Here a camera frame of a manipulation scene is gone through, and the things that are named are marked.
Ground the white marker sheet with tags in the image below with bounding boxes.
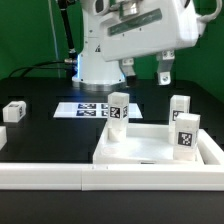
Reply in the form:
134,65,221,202
53,101,143,119

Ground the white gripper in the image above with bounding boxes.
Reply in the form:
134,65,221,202
93,0,204,86

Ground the white square table top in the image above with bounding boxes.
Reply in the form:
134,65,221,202
92,123,204,165

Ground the white U-shaped obstacle fence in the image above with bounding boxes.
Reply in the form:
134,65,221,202
0,131,224,191

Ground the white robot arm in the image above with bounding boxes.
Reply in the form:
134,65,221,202
74,0,223,91

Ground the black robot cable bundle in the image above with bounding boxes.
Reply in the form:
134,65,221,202
7,0,78,78

